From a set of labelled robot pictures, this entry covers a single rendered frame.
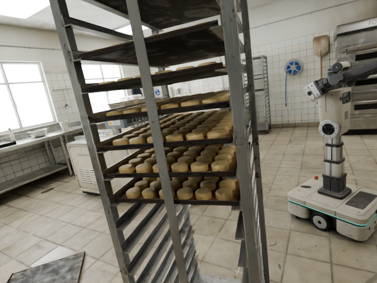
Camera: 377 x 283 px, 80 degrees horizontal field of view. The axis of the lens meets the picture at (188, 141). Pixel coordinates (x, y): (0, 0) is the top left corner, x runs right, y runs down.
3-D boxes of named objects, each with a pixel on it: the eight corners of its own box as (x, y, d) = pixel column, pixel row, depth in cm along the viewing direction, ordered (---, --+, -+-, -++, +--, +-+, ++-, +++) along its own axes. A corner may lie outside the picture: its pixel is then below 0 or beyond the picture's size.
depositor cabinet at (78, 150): (80, 195, 351) (65, 143, 332) (115, 176, 410) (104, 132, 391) (142, 206, 286) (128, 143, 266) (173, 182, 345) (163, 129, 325)
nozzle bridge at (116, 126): (109, 143, 283) (102, 116, 275) (146, 129, 342) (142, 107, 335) (128, 143, 266) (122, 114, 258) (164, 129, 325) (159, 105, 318)
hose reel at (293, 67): (304, 104, 551) (302, 56, 526) (303, 105, 537) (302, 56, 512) (285, 105, 572) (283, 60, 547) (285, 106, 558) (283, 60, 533)
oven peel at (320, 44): (314, 128, 527) (312, 37, 503) (314, 128, 531) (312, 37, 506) (329, 128, 512) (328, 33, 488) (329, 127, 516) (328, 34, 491)
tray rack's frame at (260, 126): (252, 128, 617) (246, 59, 575) (271, 127, 593) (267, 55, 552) (247, 133, 562) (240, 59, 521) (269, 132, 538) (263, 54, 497)
